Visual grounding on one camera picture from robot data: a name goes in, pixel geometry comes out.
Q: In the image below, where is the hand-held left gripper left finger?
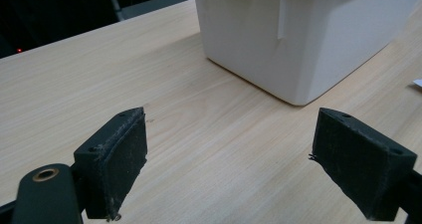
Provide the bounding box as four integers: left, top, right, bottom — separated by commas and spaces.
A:
73, 106, 148, 220

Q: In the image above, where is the white plastic storage bin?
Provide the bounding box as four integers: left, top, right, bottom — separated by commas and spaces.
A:
192, 0, 422, 107

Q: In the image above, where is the grey metal stand pole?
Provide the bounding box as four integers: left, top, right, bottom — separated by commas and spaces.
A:
105, 0, 126, 22

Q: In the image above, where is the grey bar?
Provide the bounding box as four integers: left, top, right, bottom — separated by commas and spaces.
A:
119, 0, 195, 21

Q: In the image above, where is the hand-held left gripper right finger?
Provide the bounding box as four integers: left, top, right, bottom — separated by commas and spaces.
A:
311, 107, 418, 222

